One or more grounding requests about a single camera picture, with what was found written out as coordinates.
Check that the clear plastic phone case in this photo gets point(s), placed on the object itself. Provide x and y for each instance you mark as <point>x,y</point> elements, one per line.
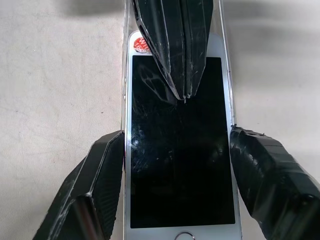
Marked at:
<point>127,22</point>

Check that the red round sticker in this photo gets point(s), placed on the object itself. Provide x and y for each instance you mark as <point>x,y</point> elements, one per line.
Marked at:
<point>140,46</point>

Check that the white smartphone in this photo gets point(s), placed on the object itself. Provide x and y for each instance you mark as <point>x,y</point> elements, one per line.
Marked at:
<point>180,162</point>

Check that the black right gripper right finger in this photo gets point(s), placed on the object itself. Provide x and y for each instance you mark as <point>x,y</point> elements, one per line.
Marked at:
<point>270,180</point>

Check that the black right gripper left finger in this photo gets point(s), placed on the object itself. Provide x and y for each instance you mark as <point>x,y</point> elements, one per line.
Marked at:
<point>100,175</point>

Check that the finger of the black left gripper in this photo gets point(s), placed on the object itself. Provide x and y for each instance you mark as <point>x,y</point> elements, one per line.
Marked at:
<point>165,37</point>
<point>196,37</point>

